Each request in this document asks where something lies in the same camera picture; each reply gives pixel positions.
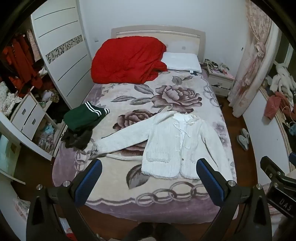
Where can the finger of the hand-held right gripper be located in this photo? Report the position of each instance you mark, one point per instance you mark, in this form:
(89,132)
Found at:
(271,170)

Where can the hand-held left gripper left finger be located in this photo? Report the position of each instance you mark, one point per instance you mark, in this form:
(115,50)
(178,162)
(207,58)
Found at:
(89,179)

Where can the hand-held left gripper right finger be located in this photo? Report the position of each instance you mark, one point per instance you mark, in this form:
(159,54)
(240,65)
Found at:
(210,183)

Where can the white fuzzy jacket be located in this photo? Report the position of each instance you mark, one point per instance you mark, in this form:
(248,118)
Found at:
(175,143)

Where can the red hanging clothes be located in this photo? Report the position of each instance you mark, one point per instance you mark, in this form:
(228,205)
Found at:
(22,62)

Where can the grey slipper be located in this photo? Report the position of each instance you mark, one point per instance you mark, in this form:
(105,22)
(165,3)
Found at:
(245,133)
(242,142)

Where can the dark garment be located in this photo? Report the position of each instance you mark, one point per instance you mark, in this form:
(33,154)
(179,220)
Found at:
(77,140)

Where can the floral plush blanket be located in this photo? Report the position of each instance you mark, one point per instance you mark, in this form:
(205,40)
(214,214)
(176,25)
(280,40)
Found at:
(161,187)

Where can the green garment with white stripes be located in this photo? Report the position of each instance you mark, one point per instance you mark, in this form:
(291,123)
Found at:
(79,117)

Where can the pink garment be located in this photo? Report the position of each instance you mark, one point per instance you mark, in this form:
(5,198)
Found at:
(274,105)

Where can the white desk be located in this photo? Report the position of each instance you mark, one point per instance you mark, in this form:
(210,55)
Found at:
(13,148)

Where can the white drawer unit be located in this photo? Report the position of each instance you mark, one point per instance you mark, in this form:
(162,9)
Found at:
(29,118)

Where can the white plush toy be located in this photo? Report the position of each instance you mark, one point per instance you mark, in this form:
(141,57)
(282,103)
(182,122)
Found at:
(283,78)

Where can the white nightstand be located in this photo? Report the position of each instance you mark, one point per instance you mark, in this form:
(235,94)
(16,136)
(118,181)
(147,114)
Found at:
(219,82)

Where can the pink floral curtain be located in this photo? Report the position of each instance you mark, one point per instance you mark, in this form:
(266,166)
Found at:
(252,69)

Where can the floral cloth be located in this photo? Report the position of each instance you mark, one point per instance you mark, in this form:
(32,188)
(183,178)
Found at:
(8,99)

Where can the clutter of small things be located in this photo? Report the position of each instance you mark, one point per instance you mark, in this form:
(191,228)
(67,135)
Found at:
(216,66)

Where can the red quilt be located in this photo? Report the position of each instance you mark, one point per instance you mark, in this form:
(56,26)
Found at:
(127,62)

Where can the white pillow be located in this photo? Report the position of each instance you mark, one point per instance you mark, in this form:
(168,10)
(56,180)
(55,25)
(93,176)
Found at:
(181,61)

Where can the beige bed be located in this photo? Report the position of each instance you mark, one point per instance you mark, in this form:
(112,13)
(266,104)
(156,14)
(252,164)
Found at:
(180,38)

